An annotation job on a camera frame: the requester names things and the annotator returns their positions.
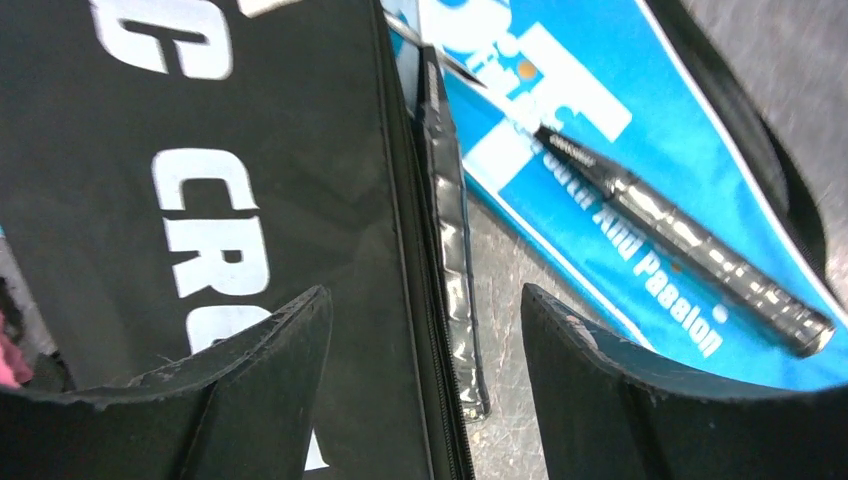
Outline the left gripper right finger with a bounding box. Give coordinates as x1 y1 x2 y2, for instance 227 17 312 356
521 284 847 479

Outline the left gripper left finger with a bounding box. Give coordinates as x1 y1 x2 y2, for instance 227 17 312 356
1 286 333 479

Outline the pink camouflage racket bag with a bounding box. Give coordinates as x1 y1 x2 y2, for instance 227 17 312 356
1 315 33 388

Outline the black Crossway racket bag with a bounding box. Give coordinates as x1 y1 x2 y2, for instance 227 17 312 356
1 1 474 479

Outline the blue Sport racket bag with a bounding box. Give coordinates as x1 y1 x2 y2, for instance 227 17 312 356
384 0 848 392

